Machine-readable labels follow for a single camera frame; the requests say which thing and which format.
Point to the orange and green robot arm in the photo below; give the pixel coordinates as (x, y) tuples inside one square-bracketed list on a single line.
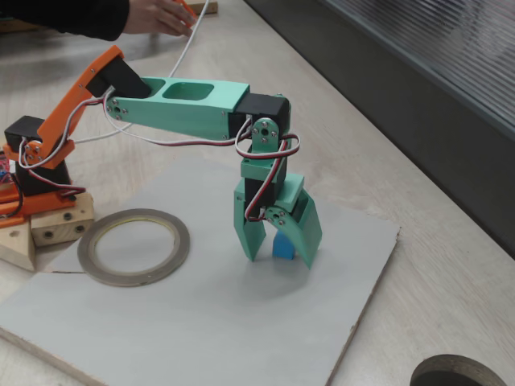
[(189, 108)]

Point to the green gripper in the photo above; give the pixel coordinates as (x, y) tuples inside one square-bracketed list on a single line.
[(250, 235)]

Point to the red circuit board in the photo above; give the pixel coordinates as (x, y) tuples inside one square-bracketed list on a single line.
[(4, 165)]

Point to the frosted glass desk partition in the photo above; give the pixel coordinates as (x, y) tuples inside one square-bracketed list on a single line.
[(442, 80)]

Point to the light wooden wedge block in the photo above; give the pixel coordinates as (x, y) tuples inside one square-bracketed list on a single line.
[(16, 241)]

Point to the wooden base plank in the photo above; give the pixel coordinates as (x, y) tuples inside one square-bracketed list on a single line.
[(60, 225)]

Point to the blue cube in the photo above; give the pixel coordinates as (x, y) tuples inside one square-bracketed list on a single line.
[(281, 247)]

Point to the white-faced wooden board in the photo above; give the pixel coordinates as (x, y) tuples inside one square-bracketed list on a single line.
[(201, 321)]

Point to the black-sleeved forearm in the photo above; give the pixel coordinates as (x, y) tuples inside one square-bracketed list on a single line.
[(60, 14)]

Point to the orange circuit board mount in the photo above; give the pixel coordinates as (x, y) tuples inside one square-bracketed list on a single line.
[(8, 197)]

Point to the thin wooden plank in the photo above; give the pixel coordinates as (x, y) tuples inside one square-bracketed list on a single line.
[(205, 7)]

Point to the person's hand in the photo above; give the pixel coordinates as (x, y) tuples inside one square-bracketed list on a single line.
[(157, 18)]

